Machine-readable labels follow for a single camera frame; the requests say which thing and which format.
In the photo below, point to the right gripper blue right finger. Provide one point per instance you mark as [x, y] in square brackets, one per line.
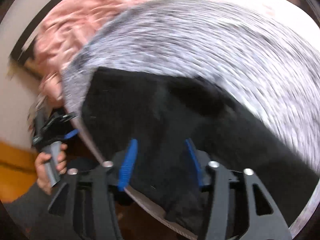
[198, 162]

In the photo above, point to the pink comforter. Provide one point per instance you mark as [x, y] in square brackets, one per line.
[64, 32]

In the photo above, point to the grey quilted bedspread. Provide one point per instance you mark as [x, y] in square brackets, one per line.
[265, 66]

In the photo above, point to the black pants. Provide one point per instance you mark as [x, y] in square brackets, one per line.
[163, 113]

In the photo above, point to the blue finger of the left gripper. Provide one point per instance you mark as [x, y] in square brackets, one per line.
[70, 134]

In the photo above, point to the black bed frame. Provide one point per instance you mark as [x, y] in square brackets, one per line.
[18, 53]

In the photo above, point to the person left hand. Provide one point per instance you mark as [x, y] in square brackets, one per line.
[43, 181]

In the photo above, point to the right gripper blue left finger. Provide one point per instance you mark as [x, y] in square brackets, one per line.
[127, 166]

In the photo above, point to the dark sleeve left forearm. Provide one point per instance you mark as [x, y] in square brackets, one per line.
[41, 216]

